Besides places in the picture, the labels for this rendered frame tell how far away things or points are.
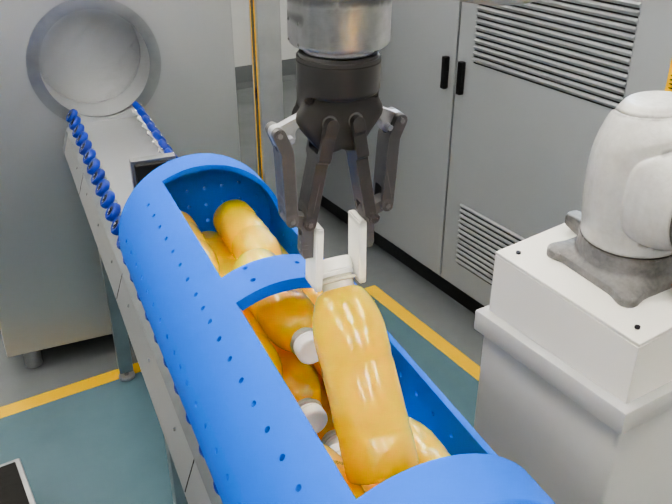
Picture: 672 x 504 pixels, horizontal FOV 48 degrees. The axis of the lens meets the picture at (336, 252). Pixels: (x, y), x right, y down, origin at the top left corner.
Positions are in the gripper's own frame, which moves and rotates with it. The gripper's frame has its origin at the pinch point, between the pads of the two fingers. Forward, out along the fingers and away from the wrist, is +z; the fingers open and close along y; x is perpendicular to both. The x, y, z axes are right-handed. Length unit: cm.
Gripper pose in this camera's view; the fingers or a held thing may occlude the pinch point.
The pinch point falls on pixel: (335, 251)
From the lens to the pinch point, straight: 76.3
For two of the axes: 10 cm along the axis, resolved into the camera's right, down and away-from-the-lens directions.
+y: -9.2, 1.7, -3.4
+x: 3.8, 4.5, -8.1
